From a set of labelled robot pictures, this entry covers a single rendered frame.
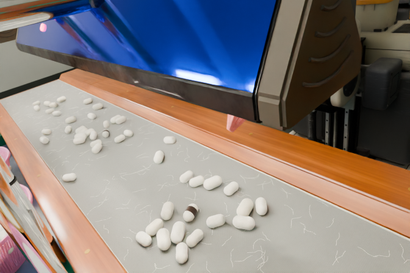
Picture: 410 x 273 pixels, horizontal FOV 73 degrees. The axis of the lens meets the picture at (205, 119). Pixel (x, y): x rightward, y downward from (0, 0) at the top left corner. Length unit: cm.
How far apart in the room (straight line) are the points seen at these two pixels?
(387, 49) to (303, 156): 69
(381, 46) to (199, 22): 105
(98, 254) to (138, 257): 6
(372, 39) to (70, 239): 109
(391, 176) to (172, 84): 45
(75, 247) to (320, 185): 42
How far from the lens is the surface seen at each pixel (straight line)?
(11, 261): 68
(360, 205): 51
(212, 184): 55
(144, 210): 57
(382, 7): 121
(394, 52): 118
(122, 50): 24
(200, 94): 16
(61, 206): 63
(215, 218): 48
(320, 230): 48
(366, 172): 55
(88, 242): 53
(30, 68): 517
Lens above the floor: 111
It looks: 27 degrees down
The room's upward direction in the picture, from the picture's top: 12 degrees counter-clockwise
